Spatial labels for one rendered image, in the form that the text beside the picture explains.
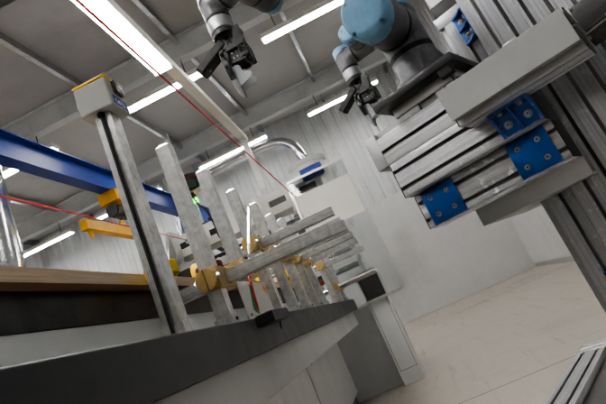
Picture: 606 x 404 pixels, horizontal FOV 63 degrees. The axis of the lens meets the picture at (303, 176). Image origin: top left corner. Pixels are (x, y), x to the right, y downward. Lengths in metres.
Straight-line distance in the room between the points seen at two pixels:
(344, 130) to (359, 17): 9.75
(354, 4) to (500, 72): 0.36
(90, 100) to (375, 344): 3.32
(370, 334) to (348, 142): 7.20
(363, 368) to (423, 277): 6.35
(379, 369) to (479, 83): 3.24
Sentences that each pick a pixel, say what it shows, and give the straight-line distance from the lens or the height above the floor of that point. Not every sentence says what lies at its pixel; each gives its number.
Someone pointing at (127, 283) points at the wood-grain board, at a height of 0.88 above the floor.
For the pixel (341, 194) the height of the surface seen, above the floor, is 1.47.
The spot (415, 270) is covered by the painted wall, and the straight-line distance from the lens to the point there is 10.29.
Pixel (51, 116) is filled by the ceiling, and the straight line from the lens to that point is 8.12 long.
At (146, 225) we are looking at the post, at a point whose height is 0.91.
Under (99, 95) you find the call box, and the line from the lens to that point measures 1.05.
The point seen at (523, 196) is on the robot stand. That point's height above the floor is 0.70.
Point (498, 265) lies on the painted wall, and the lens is 10.42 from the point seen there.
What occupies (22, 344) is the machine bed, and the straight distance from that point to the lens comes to 0.95.
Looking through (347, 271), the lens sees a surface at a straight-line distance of 3.90.
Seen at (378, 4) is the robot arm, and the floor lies 1.19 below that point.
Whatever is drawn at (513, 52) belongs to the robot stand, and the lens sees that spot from 1.03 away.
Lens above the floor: 0.62
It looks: 16 degrees up
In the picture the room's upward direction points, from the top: 24 degrees counter-clockwise
